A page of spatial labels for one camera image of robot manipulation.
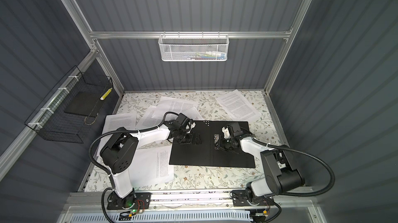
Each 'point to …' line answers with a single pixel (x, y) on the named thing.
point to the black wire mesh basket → (50, 119)
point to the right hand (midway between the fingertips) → (217, 145)
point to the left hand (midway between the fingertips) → (196, 141)
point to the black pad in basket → (85, 103)
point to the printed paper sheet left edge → (112, 123)
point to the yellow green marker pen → (105, 94)
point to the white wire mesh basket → (194, 47)
